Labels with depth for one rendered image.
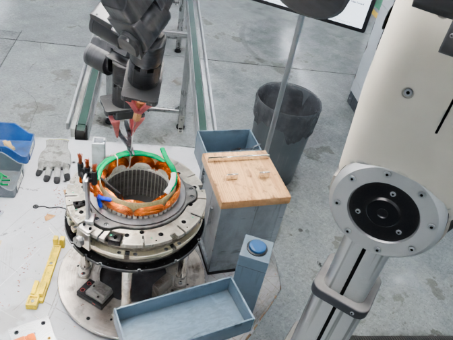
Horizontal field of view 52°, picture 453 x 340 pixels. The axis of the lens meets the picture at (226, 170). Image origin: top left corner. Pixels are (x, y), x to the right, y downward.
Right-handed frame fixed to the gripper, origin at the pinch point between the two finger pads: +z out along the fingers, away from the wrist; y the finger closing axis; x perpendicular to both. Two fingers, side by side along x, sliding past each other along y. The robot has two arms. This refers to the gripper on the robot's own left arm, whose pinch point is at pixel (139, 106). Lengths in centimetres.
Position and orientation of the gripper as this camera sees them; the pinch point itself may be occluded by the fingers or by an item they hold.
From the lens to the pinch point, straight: 95.6
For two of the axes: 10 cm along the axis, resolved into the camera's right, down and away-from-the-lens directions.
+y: -0.6, 8.6, -5.1
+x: 9.7, 1.7, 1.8
